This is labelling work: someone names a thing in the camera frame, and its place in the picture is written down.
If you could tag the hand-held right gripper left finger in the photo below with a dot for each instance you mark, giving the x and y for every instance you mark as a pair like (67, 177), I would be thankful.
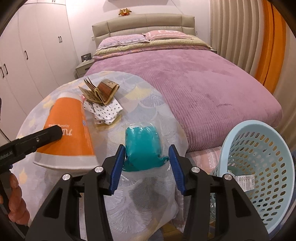
(116, 169)

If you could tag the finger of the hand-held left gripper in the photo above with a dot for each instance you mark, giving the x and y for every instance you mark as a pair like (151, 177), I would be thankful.
(41, 140)

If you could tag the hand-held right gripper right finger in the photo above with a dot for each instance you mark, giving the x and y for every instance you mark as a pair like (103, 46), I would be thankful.
(175, 169)

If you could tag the orange paper cup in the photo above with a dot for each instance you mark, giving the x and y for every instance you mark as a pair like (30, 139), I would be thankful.
(67, 129)

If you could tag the teal plastic bag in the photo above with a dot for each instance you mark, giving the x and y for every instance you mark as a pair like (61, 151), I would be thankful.
(141, 143)

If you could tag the white and blue carton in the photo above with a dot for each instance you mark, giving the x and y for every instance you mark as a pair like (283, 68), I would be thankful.
(241, 182)

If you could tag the light blue plastic basket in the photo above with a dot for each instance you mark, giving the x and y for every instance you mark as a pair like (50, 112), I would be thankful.
(266, 148)

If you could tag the person's left hand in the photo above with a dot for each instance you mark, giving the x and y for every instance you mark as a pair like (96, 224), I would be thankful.
(17, 201)

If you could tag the pink striped bed sheet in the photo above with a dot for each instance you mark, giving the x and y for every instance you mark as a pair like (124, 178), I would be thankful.
(203, 160)

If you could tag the white polka dot cloth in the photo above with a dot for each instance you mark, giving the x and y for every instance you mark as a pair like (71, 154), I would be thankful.
(104, 113)

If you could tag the white wardrobe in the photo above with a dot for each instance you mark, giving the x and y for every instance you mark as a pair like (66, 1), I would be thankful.
(34, 58)

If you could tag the beige nightstand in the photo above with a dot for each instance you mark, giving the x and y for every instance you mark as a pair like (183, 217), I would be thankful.
(83, 68)

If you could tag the purple bed blanket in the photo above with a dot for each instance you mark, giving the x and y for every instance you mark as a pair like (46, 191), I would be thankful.
(196, 81)

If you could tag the folded beige quilt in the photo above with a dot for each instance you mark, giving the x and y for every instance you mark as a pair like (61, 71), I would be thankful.
(161, 47)

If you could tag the purple pillow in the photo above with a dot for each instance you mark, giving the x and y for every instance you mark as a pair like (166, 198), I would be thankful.
(122, 41)

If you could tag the pink pillow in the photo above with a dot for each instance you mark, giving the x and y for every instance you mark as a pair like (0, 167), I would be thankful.
(168, 34)

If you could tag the beige curtain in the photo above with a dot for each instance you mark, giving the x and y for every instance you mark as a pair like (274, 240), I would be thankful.
(288, 76)
(233, 34)

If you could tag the beige padded headboard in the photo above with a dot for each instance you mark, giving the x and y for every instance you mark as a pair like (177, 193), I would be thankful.
(143, 25)

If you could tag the orange plush toy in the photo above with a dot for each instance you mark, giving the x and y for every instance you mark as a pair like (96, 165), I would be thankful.
(124, 12)

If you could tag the orange curtain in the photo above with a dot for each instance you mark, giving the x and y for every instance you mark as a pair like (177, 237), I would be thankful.
(272, 51)

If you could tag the small dark photo frame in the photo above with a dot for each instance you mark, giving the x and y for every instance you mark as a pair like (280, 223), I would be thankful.
(86, 57)

